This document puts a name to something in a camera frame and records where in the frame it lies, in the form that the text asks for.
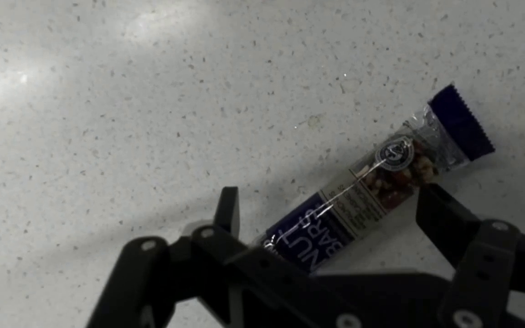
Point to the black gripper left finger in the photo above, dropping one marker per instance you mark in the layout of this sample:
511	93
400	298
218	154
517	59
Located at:
150	277

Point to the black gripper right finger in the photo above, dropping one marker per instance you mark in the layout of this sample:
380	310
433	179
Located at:
488	257

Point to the granola bar blue wrapper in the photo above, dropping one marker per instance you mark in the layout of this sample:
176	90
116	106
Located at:
438	139

